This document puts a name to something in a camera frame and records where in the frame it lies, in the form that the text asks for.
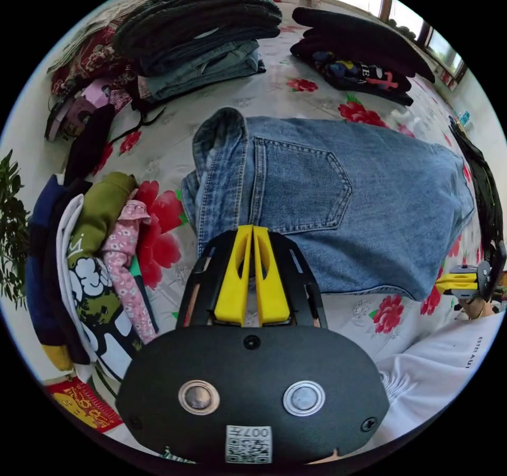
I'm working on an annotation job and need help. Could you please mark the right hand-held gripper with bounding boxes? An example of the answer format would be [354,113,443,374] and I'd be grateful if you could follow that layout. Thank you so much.
[435,241,507,303]

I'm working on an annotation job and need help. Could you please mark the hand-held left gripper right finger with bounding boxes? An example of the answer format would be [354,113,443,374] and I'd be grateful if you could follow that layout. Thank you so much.
[253,225,290,325]

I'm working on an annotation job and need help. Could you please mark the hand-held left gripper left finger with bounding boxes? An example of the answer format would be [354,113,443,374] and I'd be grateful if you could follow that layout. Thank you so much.
[214,224,254,325]

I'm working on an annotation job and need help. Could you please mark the light blue jeans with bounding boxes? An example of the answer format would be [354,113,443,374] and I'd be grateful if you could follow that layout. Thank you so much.
[181,107,476,302]

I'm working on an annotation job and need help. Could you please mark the pile of dark sweaters and jeans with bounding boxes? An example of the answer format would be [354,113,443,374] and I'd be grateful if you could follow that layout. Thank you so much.
[112,0,283,103]

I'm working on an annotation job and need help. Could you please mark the person's right hand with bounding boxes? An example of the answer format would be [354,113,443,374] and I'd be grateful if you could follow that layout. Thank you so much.
[454,296,496,321]

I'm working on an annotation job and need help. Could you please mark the person's left hand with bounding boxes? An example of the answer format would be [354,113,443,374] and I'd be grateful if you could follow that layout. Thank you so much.
[307,449,342,465]

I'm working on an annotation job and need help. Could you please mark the person's body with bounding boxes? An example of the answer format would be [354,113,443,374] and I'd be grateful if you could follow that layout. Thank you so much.
[370,310,506,447]

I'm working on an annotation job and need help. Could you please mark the black knit garment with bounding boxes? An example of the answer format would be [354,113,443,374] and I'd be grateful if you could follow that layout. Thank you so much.
[448,115,504,265]

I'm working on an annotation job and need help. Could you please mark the pile of colourful clothes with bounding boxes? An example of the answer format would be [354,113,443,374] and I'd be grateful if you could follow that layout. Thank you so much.
[25,171,160,383]

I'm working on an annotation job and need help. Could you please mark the red and yellow mat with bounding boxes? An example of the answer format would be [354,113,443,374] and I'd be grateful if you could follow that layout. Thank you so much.
[46,376,124,434]

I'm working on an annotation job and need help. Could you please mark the green plant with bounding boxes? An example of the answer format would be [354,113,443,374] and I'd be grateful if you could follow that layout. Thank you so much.
[0,149,32,311]

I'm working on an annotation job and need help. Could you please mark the pink and purple bag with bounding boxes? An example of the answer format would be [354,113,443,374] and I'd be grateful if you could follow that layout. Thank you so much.
[44,78,116,142]

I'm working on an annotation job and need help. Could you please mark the window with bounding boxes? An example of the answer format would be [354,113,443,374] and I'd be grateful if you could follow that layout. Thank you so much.
[378,0,469,82]

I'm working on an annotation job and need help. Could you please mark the pile of black clothes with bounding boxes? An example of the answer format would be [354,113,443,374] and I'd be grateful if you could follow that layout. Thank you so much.
[290,7,436,107]

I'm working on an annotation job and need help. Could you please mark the folded red floral quilts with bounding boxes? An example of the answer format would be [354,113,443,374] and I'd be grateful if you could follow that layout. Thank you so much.
[47,0,139,97]

